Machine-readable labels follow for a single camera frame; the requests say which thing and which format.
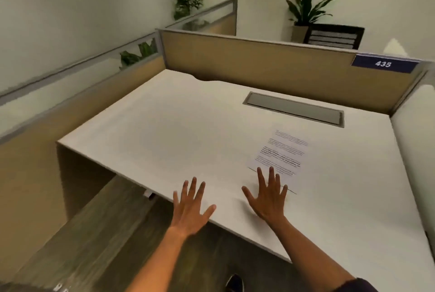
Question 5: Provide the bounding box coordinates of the person's right hand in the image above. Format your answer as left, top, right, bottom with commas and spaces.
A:
242, 166, 289, 224

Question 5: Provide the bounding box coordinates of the person's left hand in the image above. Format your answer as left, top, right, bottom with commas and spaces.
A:
173, 177, 217, 238

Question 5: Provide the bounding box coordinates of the person's right forearm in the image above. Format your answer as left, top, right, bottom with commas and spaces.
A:
264, 215, 357, 292

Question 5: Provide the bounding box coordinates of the person's left forearm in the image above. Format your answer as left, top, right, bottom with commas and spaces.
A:
125, 226, 188, 292

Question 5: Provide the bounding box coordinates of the printed white paper sheet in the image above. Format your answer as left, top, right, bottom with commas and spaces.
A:
247, 129, 309, 195

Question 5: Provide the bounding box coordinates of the person's dark shoe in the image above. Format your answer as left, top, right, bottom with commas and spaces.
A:
225, 274, 245, 292

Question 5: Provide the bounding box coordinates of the beige cubicle partition panel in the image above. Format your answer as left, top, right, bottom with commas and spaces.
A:
157, 28, 427, 116

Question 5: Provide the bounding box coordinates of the person's dark sleeve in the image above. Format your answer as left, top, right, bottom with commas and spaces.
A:
335, 278, 378, 292

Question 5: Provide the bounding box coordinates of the white side cabinet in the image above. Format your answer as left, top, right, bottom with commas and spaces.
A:
390, 83, 435, 234

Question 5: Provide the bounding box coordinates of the green plant behind glass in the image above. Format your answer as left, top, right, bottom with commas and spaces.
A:
119, 39, 158, 69

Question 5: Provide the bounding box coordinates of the beige plant pot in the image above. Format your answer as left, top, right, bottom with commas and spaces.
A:
291, 25, 310, 43

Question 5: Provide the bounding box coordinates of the beige partition with glass top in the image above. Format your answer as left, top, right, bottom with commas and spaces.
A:
0, 32, 168, 282

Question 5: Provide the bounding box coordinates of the blue number sign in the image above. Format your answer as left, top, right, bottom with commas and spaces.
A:
351, 53, 423, 74

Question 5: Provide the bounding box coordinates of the beige glass-topped partition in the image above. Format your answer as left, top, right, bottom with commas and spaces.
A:
165, 0, 238, 37

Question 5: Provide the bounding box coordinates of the grey desk cable cover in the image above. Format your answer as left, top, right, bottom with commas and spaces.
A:
243, 91, 345, 128

